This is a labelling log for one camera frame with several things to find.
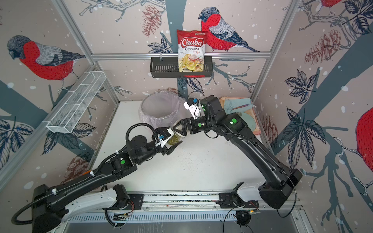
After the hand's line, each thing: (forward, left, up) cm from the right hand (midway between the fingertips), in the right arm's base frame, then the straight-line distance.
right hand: (180, 125), depth 64 cm
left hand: (0, +2, -4) cm, 4 cm away
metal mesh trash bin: (+34, +21, -27) cm, 48 cm away
